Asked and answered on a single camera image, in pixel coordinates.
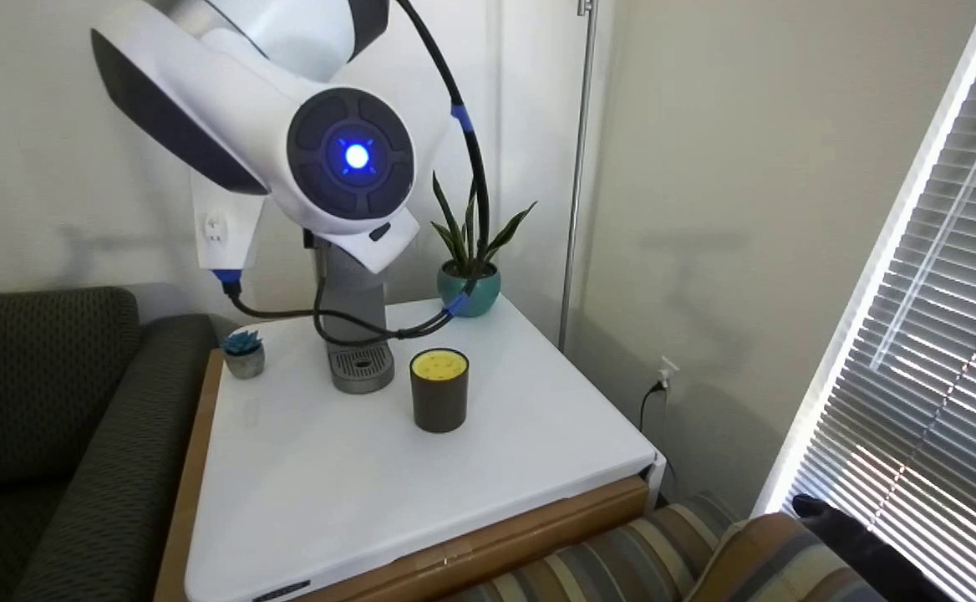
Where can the small blue succulent grey pot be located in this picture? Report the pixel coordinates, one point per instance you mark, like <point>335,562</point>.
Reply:
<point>243,351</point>

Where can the white table board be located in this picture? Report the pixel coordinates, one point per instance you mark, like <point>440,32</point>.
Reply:
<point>308,487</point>

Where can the grey coffee maker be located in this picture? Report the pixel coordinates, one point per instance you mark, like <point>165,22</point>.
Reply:
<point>349,314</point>

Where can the window blinds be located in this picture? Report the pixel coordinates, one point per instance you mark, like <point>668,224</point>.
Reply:
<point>895,428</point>

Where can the dark candle jar yellow wax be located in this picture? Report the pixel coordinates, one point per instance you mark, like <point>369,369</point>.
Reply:
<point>440,388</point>

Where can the white vertical pole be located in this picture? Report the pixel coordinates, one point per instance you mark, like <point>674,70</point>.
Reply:
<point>574,215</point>

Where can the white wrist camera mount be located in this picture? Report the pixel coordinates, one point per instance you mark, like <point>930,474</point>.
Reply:
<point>225,230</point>

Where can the dark grey armchair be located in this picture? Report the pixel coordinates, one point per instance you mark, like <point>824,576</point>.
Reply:
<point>94,420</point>

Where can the white wall outlet plug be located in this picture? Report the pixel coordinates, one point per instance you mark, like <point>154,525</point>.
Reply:
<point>668,371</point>

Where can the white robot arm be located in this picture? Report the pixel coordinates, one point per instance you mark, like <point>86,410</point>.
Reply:
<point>289,99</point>

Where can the striped sofa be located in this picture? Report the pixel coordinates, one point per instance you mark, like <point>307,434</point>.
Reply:
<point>682,554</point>

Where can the green plant teal pot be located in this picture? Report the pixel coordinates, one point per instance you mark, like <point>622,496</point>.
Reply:
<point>469,279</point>

